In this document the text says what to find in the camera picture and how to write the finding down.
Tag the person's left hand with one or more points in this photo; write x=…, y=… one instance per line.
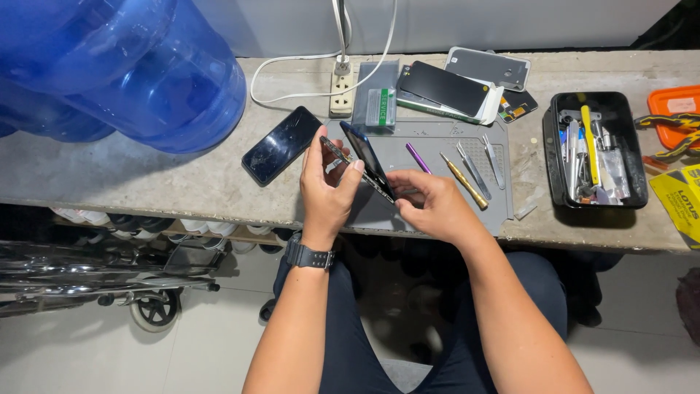
x=322, y=202

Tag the person's right hand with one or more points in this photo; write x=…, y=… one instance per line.
x=437, y=210

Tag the thin phone display panel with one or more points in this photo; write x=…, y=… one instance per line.
x=334, y=149

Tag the long steel tweezers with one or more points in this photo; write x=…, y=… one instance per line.
x=473, y=170

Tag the purple pry tool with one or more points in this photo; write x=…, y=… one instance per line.
x=418, y=158

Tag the black wristwatch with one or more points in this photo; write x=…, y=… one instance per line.
x=309, y=257

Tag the cracked black smartphone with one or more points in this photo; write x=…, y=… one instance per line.
x=281, y=145

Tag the grey silicone repair mat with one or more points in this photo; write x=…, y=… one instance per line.
x=437, y=139

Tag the short steel tweezers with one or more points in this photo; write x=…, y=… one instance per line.
x=494, y=161

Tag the clear plastic piece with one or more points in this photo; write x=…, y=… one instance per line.
x=525, y=211

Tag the white power strip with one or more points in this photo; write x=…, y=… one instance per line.
x=342, y=93

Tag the white and green box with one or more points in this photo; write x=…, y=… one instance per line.
x=489, y=107

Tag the black replacement phone screen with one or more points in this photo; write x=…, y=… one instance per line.
x=443, y=87

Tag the grey bag with green label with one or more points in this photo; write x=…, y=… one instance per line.
x=374, y=87

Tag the black panel with orange parts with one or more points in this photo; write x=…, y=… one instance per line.
x=518, y=105

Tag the person's dark trousers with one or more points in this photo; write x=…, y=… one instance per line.
x=350, y=350

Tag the grey phone back cover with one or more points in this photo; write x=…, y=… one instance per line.
x=489, y=67

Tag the yellow plastic pry tool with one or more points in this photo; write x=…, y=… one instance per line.
x=589, y=145

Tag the heap of small repair tools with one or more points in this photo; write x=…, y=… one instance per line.
x=612, y=169

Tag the row of shoes on rack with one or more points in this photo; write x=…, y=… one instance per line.
x=136, y=224

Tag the black plastic tool tray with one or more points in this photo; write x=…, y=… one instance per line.
x=634, y=148

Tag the large blue water jug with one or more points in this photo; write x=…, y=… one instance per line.
x=158, y=71
x=49, y=117

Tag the small orange tool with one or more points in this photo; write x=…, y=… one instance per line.
x=654, y=162

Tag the folded metal wheeled cart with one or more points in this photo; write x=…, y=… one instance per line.
x=109, y=273

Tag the yellow printed packet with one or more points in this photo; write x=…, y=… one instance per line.
x=681, y=202

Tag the orange plastic tray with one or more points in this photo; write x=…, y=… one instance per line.
x=675, y=104

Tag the dark bag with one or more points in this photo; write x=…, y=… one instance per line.
x=690, y=306

